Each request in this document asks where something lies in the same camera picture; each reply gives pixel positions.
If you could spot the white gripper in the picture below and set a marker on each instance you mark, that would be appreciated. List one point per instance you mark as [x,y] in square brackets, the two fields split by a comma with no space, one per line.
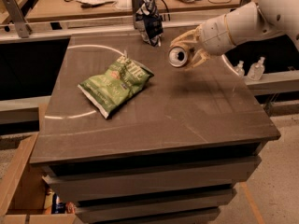
[215,34]

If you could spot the orange soda can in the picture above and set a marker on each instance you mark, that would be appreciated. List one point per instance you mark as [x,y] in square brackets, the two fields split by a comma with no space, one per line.
[180,55]

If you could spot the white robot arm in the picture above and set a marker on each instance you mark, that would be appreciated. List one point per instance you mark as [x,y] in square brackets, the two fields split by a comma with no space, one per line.
[254,21]

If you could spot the clear sanitizer bottle left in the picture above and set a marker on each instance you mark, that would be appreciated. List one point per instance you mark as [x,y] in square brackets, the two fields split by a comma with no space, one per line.
[239,69]

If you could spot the clear sanitizer bottle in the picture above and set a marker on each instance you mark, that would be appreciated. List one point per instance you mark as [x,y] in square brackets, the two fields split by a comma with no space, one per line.
[239,69]
[256,70]

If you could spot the blue white chip bag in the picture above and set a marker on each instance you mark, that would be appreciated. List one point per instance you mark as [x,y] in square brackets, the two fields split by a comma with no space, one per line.
[149,23]

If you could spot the clear sanitizer bottle right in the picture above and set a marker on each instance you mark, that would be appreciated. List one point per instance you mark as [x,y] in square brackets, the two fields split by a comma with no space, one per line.
[256,70]

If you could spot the green chip bag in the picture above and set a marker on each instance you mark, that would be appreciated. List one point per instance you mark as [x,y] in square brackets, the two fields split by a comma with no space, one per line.
[123,79]

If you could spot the cardboard box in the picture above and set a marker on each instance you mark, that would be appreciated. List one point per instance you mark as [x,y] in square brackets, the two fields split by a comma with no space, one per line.
[22,191]

